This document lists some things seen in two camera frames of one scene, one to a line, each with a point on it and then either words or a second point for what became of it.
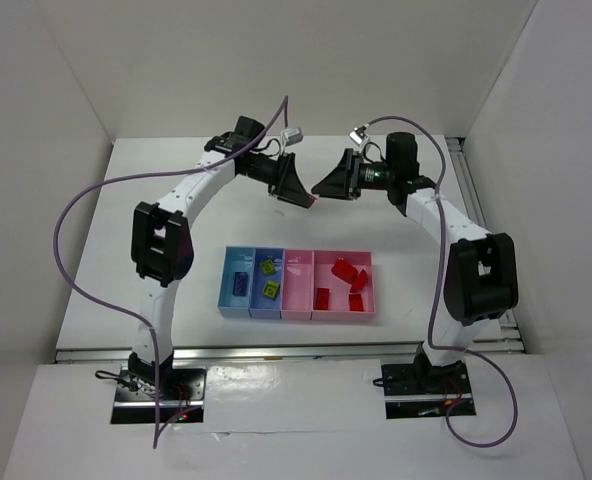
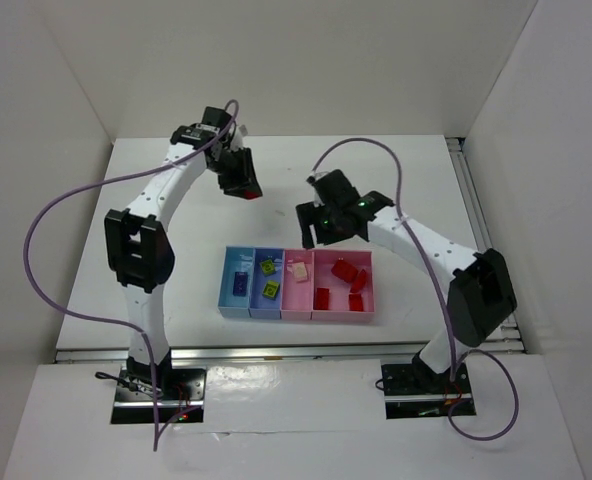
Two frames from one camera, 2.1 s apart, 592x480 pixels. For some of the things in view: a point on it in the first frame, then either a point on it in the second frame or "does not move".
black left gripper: x=282 y=175 to x=237 y=170
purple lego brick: x=240 y=283 does not move
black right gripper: x=351 y=174 to x=319 y=218
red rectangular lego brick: x=322 y=299 does not move
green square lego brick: x=268 y=266 does not move
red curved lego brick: x=356 y=303 does not move
